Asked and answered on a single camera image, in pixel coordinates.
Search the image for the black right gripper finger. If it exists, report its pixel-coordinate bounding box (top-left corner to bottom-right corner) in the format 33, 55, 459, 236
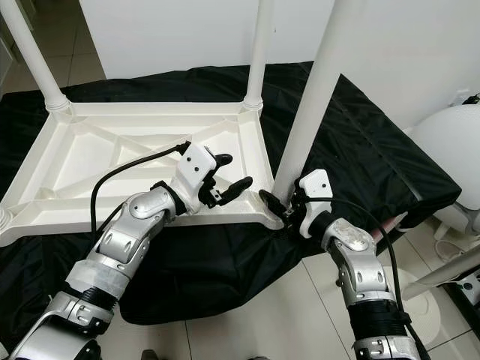
259, 189, 293, 220

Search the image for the white plastic table top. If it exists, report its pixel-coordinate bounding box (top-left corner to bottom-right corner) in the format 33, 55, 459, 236
0, 100, 286, 247

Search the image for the black table cloth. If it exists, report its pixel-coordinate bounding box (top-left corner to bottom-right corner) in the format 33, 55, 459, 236
0, 61, 462, 327

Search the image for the white power strip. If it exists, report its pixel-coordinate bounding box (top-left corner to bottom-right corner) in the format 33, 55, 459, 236
459, 271, 480, 297

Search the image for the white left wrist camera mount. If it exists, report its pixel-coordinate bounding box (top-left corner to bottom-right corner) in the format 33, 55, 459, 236
176, 144, 226, 218

